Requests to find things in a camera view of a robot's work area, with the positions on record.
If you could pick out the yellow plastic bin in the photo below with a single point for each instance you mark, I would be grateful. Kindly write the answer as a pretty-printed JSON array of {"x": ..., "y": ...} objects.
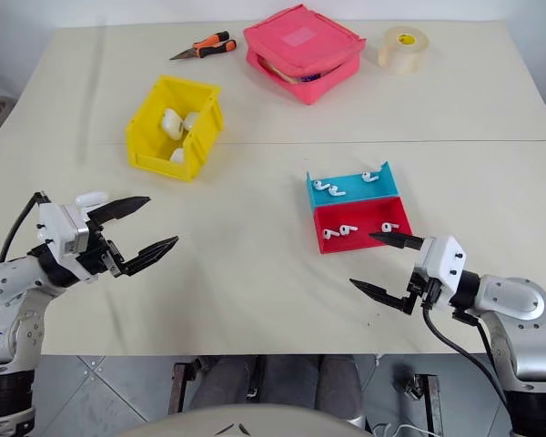
[{"x": 154, "y": 100}]

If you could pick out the grey robot torso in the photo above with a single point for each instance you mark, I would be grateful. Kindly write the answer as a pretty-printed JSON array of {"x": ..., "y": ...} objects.
[{"x": 209, "y": 423}]

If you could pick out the clear adhesive tape roll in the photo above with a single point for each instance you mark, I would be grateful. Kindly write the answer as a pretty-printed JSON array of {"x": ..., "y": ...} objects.
[{"x": 402, "y": 57}]

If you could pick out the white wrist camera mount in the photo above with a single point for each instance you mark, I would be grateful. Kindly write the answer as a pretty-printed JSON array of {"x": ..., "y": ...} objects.
[
  {"x": 443, "y": 264},
  {"x": 57, "y": 227}
]

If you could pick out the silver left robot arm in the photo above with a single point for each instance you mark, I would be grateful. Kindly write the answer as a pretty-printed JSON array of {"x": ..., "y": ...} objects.
[{"x": 0, "y": 282}]

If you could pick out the blue plastic tray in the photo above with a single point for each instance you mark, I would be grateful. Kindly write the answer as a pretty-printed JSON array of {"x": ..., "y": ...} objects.
[{"x": 359, "y": 191}]

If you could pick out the black metal frame bar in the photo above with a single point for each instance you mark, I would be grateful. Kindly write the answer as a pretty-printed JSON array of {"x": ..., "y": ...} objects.
[
  {"x": 430, "y": 400},
  {"x": 179, "y": 387}
]

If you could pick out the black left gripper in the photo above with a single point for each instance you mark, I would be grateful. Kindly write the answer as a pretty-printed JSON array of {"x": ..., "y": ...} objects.
[{"x": 100, "y": 255}]

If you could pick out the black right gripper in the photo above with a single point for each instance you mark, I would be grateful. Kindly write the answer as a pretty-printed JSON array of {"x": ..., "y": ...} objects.
[{"x": 418, "y": 291}]

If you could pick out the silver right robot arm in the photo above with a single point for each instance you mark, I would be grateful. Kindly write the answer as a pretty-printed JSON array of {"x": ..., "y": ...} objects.
[{"x": 514, "y": 296}]

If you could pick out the red plastic tray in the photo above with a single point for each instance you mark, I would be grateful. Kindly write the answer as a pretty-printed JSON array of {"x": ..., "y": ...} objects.
[{"x": 364, "y": 214}]

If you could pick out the pink fabric zip pouch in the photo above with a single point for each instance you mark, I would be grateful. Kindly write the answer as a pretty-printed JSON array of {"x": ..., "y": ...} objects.
[{"x": 273, "y": 41}]

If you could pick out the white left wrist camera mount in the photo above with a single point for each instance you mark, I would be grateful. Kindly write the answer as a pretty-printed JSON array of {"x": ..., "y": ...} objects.
[{"x": 57, "y": 227}]

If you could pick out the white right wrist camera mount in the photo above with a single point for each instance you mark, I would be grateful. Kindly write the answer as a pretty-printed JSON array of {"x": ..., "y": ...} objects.
[{"x": 443, "y": 264}]

